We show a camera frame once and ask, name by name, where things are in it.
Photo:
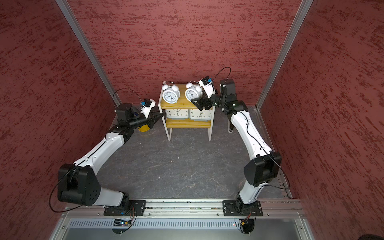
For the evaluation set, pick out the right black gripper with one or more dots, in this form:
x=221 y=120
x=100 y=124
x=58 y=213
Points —
x=202 y=100

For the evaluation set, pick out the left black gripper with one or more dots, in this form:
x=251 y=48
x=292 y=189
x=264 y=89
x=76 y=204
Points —
x=152 y=120

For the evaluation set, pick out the white twin-bell clock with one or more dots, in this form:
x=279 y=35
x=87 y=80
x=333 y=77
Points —
x=193 y=91
x=171 y=92

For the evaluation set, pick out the grey square alarm clock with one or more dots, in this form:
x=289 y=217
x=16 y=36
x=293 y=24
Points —
x=177 y=113
x=197 y=115

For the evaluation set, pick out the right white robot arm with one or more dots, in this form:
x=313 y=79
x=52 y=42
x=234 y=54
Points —
x=273 y=159

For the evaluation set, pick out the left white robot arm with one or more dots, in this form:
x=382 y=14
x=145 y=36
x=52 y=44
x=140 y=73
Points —
x=78 y=183

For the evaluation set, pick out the yellow metal pen bucket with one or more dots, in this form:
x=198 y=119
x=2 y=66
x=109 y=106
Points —
x=144 y=128

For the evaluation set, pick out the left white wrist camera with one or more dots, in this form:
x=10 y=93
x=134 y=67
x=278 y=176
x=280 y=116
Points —
x=146 y=106

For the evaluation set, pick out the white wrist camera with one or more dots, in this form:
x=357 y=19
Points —
x=208 y=86
x=146 y=106

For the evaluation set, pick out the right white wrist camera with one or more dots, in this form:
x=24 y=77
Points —
x=208 y=86

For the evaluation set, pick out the left aluminium corner post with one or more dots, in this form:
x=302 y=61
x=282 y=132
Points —
x=79 y=33

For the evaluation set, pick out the aluminium corner post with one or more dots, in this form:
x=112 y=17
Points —
x=291 y=35
x=79 y=33

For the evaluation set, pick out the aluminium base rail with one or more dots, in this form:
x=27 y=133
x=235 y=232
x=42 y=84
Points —
x=188 y=219

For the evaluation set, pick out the right aluminium corner post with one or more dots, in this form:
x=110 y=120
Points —
x=291 y=35

